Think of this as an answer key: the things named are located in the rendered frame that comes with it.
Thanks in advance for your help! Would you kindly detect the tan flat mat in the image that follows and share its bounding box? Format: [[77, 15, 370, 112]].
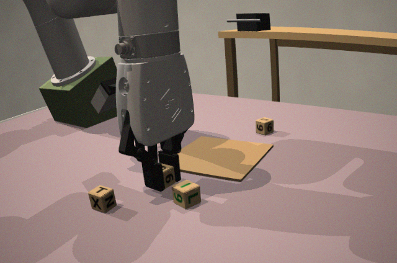
[[178, 136, 274, 182]]

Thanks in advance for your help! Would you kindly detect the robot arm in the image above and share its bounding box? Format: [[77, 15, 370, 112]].
[[23, 0, 181, 114]]

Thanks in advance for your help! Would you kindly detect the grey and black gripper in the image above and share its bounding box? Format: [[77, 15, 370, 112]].
[[116, 52, 195, 192]]

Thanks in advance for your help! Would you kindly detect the tan letter block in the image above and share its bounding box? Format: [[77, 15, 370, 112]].
[[256, 117, 274, 135], [162, 164, 176, 189], [172, 180, 201, 209], [88, 185, 117, 213]]

